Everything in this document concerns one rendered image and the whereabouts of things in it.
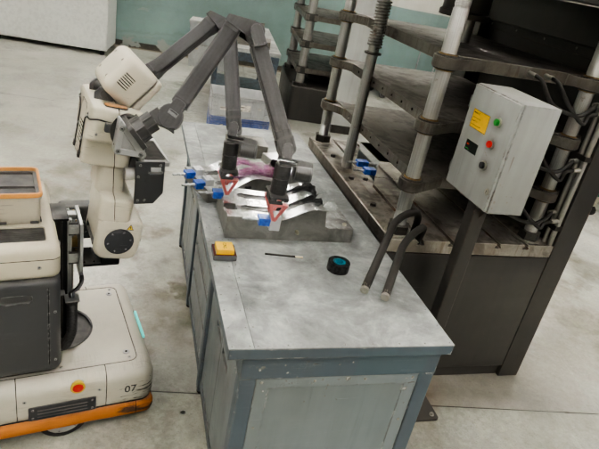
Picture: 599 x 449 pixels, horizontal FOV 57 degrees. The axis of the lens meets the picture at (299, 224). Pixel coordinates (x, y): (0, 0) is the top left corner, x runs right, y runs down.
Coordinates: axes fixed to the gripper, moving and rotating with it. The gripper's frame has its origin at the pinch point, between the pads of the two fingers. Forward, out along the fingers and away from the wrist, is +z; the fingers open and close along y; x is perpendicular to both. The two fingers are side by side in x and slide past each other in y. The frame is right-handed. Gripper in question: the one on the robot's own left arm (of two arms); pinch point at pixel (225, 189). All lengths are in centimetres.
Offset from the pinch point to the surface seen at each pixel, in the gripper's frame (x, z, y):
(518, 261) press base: -137, 23, -12
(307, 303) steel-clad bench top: -19, 12, -60
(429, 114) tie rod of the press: -74, -39, -8
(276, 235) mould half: -17.6, 9.6, -19.3
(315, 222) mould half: -31.7, 3.3, -19.4
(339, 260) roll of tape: -36, 9, -38
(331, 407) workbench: -26, 38, -79
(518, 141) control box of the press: -89, -42, -44
